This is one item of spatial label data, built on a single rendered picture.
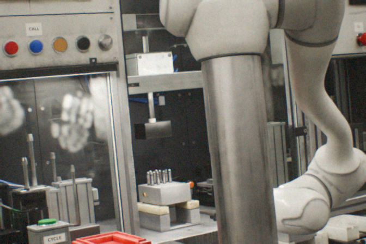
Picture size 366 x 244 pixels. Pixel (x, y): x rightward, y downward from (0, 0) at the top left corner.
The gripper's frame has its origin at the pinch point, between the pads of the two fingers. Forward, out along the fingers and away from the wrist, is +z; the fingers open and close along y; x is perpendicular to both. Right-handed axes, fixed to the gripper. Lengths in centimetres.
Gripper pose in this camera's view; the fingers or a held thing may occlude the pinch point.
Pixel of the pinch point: (208, 198)
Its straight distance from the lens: 188.6
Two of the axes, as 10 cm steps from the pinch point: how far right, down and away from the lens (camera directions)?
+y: -0.9, -9.9, -0.5
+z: -5.4, 0.0, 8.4
